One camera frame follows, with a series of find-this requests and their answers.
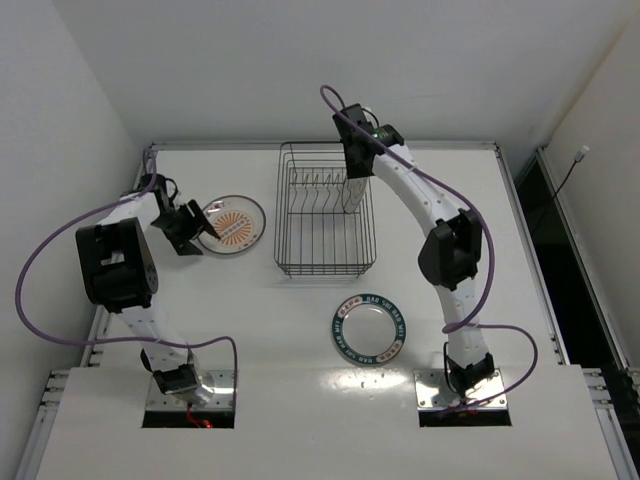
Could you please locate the white plate grey line pattern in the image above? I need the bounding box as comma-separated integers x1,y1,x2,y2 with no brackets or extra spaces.
340,177,369,214

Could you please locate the orange sunburst pattern plate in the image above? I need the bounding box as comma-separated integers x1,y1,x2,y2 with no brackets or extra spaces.
197,195,266,256

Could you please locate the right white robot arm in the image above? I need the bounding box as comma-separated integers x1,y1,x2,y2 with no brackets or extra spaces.
332,104,495,397

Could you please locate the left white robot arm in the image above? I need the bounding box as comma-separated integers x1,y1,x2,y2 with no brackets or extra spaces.
75,174,221,406

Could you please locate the teal rimmed lettered plate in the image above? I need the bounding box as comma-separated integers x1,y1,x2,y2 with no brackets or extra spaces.
330,293,407,367

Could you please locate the metal wire dish rack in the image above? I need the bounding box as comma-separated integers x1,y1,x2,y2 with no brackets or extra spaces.
274,141,377,278

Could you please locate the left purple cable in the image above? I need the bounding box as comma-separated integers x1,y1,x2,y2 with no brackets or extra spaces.
14,147,239,407

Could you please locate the purple cable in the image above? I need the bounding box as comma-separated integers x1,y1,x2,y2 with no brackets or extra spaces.
319,84,539,416
14,147,239,407

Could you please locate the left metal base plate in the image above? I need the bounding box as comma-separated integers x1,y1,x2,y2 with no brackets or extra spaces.
145,370,235,413

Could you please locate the metal base plate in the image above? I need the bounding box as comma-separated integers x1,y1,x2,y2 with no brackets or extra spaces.
414,369,508,412
145,370,235,413

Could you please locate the left aluminium frame rail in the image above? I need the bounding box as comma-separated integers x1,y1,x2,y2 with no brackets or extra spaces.
14,307,110,479

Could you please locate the aluminium frame rail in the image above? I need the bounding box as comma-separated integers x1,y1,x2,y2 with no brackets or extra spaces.
14,307,110,479
535,147,629,370

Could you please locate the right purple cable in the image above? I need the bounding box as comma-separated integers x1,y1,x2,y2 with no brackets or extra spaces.
319,84,539,416

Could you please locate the black cable white plug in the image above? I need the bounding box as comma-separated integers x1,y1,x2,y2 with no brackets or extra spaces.
551,145,590,202

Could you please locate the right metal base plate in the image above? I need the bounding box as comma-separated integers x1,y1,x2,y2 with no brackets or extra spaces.
414,369,508,412

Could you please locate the right aluminium frame rail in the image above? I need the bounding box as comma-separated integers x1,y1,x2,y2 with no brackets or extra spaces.
535,147,629,370

